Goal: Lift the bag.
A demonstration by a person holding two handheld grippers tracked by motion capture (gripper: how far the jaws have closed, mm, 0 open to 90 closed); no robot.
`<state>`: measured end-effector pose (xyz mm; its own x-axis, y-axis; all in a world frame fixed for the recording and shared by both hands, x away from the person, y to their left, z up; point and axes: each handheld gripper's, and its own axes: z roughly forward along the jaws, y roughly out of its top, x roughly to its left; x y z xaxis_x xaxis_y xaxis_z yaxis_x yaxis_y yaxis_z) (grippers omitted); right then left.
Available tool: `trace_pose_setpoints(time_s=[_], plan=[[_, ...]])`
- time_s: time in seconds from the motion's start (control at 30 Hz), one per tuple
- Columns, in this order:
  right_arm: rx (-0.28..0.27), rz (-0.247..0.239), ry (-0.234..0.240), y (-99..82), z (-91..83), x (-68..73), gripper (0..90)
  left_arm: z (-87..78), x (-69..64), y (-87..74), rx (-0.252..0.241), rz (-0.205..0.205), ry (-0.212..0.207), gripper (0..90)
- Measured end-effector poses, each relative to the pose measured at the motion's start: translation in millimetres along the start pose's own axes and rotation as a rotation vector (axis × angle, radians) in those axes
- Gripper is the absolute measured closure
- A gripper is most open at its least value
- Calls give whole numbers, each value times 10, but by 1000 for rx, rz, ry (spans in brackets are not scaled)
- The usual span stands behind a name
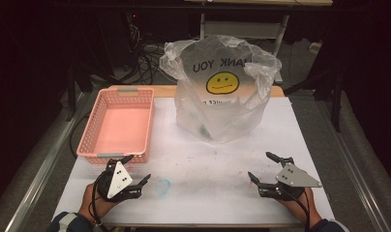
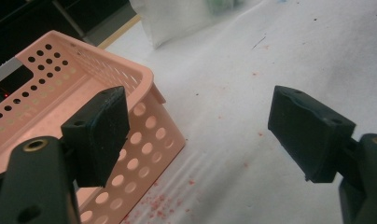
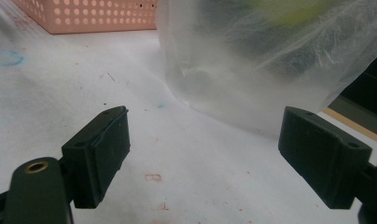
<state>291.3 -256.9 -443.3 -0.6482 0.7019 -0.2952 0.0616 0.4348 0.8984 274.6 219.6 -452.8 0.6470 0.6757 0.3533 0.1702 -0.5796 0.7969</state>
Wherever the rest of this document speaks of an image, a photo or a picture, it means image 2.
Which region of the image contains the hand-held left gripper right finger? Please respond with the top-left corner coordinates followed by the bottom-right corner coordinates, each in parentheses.
top-left (267, 85), bottom-right (357, 184)

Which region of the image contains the pink perforated plastic basket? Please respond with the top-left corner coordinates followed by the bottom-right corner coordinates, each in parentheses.
top-left (0, 30), bottom-right (187, 224)

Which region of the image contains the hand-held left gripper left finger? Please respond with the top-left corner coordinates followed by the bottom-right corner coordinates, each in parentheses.
top-left (60, 86), bottom-right (131, 189)

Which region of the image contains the grey tape strip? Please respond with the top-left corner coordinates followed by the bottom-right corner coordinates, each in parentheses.
top-left (0, 57), bottom-right (24, 90)

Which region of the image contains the clear smiley plastic bag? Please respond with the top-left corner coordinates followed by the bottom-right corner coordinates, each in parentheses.
top-left (129, 0), bottom-right (256, 49)

